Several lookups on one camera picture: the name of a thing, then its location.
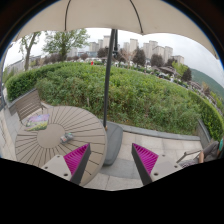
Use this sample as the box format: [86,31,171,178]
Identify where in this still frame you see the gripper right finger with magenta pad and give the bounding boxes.
[131,143,182,185]

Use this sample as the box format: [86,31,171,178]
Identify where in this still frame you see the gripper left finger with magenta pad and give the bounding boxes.
[42,144,91,185]

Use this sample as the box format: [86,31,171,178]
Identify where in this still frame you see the round slatted patio table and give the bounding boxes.
[15,106,107,186]

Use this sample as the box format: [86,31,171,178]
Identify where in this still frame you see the grey umbrella base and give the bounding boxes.
[104,122,123,166]

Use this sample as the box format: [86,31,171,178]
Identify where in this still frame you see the seated person at right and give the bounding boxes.
[179,136,224,168]

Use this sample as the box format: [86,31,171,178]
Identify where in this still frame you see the green hedge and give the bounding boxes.
[6,62,224,140]

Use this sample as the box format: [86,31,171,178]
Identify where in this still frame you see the slatted outdoor chair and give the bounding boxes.
[15,89,44,122]

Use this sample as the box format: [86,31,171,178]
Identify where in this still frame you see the dark umbrella pole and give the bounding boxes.
[103,29,116,130]

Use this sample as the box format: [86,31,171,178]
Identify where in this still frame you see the beige patio umbrella canopy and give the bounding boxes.
[14,0,219,59]

